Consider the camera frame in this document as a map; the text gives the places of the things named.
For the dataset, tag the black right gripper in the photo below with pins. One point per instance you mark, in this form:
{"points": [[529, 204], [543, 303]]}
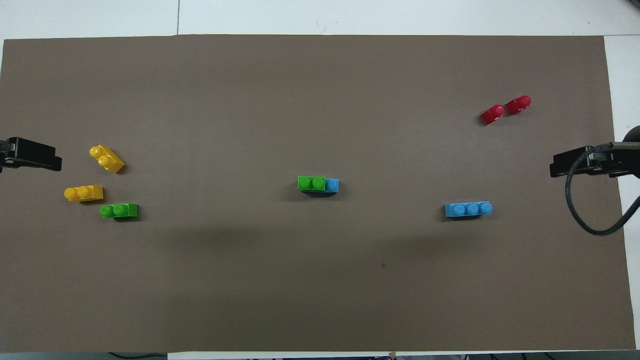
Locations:
{"points": [[602, 160]]}

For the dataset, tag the red one-stud block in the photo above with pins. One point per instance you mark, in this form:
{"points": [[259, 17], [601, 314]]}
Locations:
{"points": [[518, 105], [492, 114]]}

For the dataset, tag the blue three-stud block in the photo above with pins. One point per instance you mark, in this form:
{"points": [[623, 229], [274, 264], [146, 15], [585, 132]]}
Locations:
{"points": [[468, 209], [332, 185]]}

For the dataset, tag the yellow two-stud block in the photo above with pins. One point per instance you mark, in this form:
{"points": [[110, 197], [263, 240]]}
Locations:
{"points": [[84, 193], [107, 159]]}

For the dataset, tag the green two-stud block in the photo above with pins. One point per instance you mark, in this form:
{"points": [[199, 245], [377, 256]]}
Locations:
{"points": [[120, 210], [311, 183]]}

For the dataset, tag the brown table mat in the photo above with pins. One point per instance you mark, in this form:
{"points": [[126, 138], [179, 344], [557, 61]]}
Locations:
{"points": [[320, 275]]}

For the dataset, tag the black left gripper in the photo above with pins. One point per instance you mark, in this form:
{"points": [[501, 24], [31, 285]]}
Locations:
{"points": [[19, 150]]}

